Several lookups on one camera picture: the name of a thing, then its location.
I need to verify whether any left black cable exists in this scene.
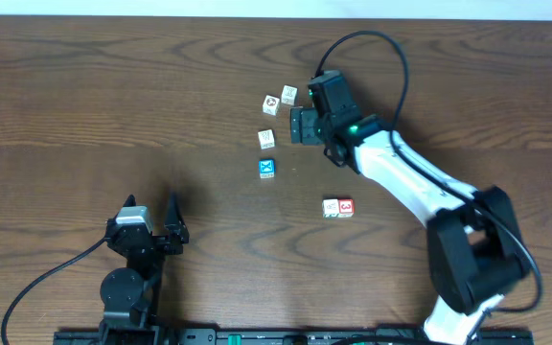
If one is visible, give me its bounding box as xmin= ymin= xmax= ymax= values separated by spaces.
xmin=1 ymin=237 xmax=109 ymax=345

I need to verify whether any black cable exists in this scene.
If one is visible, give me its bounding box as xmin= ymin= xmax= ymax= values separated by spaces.
xmin=312 ymin=30 xmax=544 ymax=315
xmin=1 ymin=237 xmax=109 ymax=345

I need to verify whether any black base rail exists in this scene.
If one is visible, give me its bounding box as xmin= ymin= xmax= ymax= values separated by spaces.
xmin=53 ymin=326 xmax=536 ymax=345

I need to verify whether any wooden block teal side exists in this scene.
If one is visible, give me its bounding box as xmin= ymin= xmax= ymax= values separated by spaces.
xmin=322 ymin=198 xmax=339 ymax=218

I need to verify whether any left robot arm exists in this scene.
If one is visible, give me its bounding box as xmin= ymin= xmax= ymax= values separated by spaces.
xmin=100 ymin=195 xmax=190 ymax=330

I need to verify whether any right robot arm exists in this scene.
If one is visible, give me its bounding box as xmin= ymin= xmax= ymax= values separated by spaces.
xmin=290 ymin=70 xmax=534 ymax=344

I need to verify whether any wooden block near blue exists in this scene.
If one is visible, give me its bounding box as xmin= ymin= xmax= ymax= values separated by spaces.
xmin=258 ymin=129 xmax=275 ymax=150

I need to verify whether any wooden block red picture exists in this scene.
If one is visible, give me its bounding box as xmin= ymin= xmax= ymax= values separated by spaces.
xmin=262 ymin=95 xmax=280 ymax=116

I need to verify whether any wooden block red number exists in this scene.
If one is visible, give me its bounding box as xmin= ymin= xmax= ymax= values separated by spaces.
xmin=338 ymin=199 xmax=355 ymax=218

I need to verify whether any blue letter block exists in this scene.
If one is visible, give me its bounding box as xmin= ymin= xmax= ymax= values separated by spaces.
xmin=259 ymin=159 xmax=275 ymax=179

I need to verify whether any right black cable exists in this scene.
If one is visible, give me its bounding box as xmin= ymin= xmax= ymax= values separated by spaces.
xmin=312 ymin=30 xmax=544 ymax=315

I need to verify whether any wooden block upper left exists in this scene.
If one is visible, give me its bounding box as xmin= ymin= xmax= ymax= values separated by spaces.
xmin=281 ymin=85 xmax=298 ymax=106

